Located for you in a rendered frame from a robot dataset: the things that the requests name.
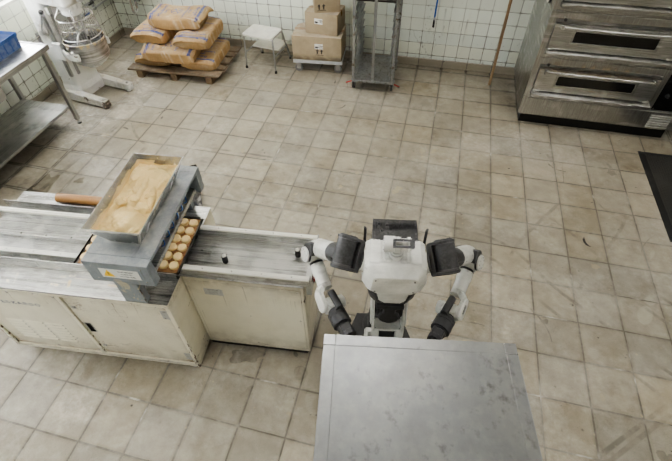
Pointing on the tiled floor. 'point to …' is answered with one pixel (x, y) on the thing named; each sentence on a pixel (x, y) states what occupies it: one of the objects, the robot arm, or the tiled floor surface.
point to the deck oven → (600, 47)
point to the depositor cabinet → (94, 302)
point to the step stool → (265, 40)
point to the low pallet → (187, 69)
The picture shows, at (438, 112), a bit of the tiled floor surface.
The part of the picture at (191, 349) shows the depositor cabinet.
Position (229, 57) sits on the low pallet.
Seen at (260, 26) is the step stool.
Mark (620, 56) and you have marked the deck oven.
